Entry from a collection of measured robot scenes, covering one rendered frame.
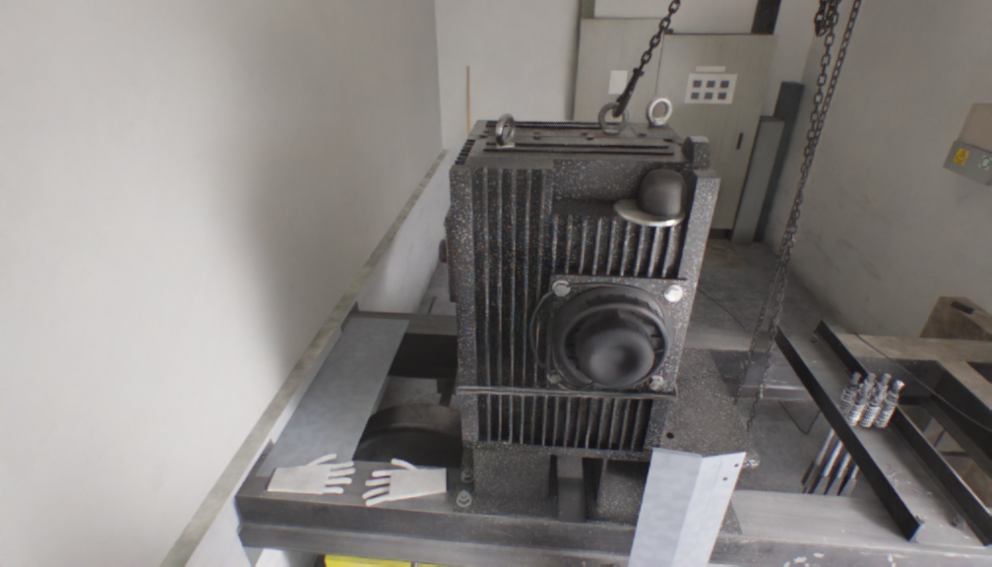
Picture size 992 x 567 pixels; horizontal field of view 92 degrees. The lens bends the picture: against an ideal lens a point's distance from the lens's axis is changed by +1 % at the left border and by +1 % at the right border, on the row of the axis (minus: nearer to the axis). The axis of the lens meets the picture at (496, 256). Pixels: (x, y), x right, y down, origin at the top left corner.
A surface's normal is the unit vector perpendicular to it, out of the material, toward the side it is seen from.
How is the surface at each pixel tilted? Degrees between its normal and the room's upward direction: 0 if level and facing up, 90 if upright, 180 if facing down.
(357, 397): 0
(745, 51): 90
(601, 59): 90
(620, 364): 90
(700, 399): 0
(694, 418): 0
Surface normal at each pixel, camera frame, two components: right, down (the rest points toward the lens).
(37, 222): 1.00, 0.04
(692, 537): 0.14, 0.47
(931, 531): 0.00, -0.88
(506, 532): -0.09, 0.47
